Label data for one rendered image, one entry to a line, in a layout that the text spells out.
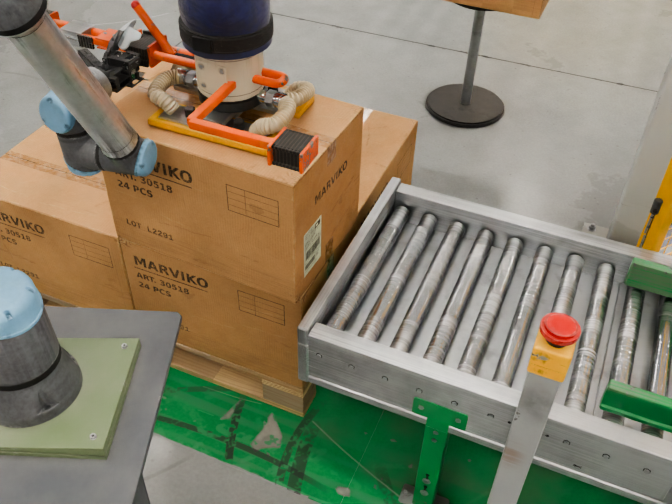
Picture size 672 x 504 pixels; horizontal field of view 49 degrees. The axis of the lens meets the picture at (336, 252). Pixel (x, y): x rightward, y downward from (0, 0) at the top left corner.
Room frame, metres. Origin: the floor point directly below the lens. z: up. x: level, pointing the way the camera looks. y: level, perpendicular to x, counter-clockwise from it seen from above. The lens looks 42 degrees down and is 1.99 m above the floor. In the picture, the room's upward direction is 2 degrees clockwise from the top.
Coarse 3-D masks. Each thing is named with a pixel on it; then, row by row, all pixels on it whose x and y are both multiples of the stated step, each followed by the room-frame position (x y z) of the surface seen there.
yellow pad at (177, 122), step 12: (180, 108) 1.66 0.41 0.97; (192, 108) 1.62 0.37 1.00; (156, 120) 1.61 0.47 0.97; (168, 120) 1.61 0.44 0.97; (180, 120) 1.61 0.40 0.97; (240, 120) 1.57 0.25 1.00; (180, 132) 1.58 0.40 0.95; (192, 132) 1.57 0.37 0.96; (276, 132) 1.57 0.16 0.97; (228, 144) 1.53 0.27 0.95; (240, 144) 1.52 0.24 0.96
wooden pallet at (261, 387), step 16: (48, 304) 1.84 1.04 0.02; (64, 304) 1.74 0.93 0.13; (176, 352) 1.64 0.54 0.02; (192, 352) 1.55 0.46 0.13; (176, 368) 1.58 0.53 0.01; (192, 368) 1.57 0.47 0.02; (208, 368) 1.57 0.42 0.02; (224, 368) 1.57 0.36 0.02; (240, 368) 1.49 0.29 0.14; (224, 384) 1.51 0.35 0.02; (240, 384) 1.51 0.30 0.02; (256, 384) 1.51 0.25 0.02; (272, 384) 1.44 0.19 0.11; (288, 384) 1.42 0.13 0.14; (272, 400) 1.44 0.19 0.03; (288, 400) 1.42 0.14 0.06; (304, 400) 1.41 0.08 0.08
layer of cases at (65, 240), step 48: (48, 144) 2.10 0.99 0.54; (384, 144) 2.16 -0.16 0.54; (0, 192) 1.83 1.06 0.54; (48, 192) 1.84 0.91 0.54; (96, 192) 1.84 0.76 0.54; (0, 240) 1.82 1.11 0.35; (48, 240) 1.74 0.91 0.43; (96, 240) 1.66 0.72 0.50; (48, 288) 1.76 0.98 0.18; (96, 288) 1.68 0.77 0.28; (144, 288) 1.61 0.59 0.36; (192, 288) 1.54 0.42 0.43; (240, 288) 1.48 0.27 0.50; (192, 336) 1.55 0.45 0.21; (240, 336) 1.48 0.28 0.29; (288, 336) 1.42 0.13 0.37
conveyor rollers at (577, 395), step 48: (384, 240) 1.65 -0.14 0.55; (480, 240) 1.67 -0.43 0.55; (384, 288) 1.46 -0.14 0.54; (432, 288) 1.46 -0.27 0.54; (528, 288) 1.47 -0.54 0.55; (576, 288) 1.49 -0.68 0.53; (432, 336) 1.29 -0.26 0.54; (480, 336) 1.28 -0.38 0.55; (624, 336) 1.30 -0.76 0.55; (576, 384) 1.14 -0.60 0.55
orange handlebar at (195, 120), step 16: (96, 32) 1.85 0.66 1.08; (112, 32) 1.84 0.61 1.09; (176, 48) 1.77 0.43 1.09; (192, 64) 1.69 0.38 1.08; (256, 80) 1.63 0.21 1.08; (272, 80) 1.62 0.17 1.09; (224, 96) 1.55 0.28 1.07; (192, 112) 1.46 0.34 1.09; (208, 112) 1.48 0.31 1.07; (192, 128) 1.42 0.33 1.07; (208, 128) 1.40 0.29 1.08; (224, 128) 1.40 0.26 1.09; (256, 144) 1.36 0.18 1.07
